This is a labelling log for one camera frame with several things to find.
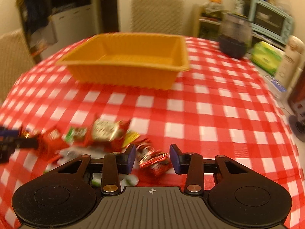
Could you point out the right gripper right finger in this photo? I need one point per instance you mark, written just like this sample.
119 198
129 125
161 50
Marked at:
194 166

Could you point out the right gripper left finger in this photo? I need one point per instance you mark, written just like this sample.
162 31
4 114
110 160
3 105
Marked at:
110 166

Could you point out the silver green snack pouch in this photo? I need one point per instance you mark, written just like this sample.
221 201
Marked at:
125 180

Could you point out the red foil snack packet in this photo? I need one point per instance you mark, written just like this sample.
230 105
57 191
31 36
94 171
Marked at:
152 159

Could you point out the red square snack packet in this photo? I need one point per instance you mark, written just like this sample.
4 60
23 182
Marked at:
50 143

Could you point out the yellow candy wrapper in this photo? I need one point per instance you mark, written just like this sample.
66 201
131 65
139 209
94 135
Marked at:
130 137

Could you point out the red gold triangular snack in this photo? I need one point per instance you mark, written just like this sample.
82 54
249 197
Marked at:
107 133

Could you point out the clear grey snack packet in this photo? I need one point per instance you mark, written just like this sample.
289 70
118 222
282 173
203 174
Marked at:
68 154

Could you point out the green candy wrapper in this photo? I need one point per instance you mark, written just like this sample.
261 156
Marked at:
76 135

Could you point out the red white checkered tablecloth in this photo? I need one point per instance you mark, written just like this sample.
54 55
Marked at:
220 106

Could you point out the beige quilted side chair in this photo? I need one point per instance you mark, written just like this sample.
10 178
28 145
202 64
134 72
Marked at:
15 60

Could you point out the orange plastic tray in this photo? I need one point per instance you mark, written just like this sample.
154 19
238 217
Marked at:
147 60

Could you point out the grey phone stand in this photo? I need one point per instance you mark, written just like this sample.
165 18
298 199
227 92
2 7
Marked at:
296 127

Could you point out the blue white small box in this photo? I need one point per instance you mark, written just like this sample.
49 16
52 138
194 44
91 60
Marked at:
276 88

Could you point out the brown metal thermos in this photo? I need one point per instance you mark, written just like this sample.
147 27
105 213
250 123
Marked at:
296 98

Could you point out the green tissue pack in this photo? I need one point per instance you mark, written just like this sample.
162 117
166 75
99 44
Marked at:
266 57

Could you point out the white miffy bottle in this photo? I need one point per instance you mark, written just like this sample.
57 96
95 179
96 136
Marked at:
290 61

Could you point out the dark glass jar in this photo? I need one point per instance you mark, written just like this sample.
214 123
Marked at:
235 35

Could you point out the wooden side shelf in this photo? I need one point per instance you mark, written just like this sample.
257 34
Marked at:
203 27

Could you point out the white storage cabinet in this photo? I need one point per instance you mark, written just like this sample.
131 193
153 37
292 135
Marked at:
50 25

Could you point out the dark wooden door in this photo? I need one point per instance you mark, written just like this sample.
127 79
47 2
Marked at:
109 14

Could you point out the orange lid snack jar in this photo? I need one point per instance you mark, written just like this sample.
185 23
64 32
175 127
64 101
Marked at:
213 6

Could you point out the light blue toaster oven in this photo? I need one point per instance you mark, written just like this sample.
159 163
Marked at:
270 21

